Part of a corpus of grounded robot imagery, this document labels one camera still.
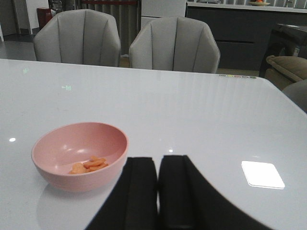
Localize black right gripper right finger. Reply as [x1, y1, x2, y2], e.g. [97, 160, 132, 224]
[158, 155, 268, 230]

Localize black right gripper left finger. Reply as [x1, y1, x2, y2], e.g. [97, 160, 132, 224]
[86, 157, 157, 230]

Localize orange ham slices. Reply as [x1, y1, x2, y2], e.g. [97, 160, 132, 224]
[69, 156, 108, 174]

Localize pink plastic bowl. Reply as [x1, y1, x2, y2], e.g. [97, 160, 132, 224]
[32, 122, 129, 192]

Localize grey chair at right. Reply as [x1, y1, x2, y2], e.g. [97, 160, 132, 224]
[282, 80, 307, 113]

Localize right grey upholstered chair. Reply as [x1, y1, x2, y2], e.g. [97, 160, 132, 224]
[129, 16, 220, 73]

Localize grey upholstered chair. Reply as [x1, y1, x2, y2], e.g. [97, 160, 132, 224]
[33, 9, 121, 67]
[129, 16, 220, 73]

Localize left grey upholstered chair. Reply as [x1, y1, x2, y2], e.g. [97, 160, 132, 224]
[33, 9, 121, 67]

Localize dark grey counter cabinet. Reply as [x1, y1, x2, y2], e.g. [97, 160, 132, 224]
[186, 1, 307, 70]

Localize dark side table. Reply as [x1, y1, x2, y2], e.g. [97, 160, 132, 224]
[259, 23, 307, 78]

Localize white cabinet block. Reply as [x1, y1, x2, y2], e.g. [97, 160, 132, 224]
[141, 0, 187, 29]

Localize red trash bin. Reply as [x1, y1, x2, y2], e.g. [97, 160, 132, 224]
[36, 8, 52, 29]

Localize fruit plate on counter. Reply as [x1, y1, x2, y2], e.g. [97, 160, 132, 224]
[248, 0, 270, 7]

